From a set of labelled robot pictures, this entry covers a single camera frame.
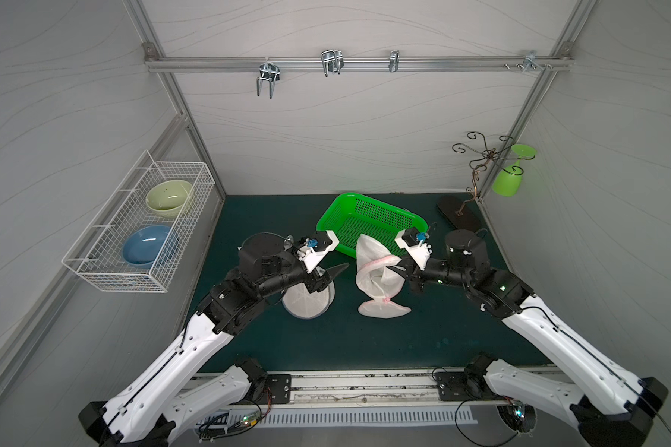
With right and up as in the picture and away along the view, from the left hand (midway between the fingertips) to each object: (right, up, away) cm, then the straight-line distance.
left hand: (339, 252), depth 61 cm
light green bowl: (-46, +13, +12) cm, 50 cm away
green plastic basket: (+6, +9, +51) cm, 52 cm away
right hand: (+12, -3, +6) cm, 14 cm away
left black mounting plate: (-17, -38, +12) cm, 43 cm away
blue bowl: (-47, +2, +3) cm, 47 cm away
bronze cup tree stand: (+50, +11, +50) cm, 71 cm away
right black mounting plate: (+30, -38, +12) cm, 50 cm away
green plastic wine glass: (+58, +21, +34) cm, 70 cm away
